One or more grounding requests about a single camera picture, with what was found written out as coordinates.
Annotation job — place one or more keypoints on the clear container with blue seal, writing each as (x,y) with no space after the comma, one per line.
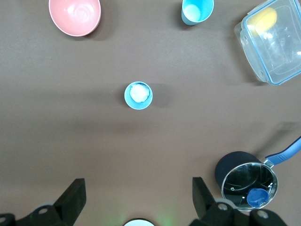
(275,54)

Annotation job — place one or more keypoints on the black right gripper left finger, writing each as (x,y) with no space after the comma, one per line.
(68,204)

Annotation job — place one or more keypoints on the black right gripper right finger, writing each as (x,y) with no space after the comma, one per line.
(204,207)

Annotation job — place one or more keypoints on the glass lid with blue knob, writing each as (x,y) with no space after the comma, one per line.
(249,179)

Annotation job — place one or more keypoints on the yellow rounded object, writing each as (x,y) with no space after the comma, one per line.
(264,20)

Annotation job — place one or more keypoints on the pink plastic bowl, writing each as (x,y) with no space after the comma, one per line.
(75,16)

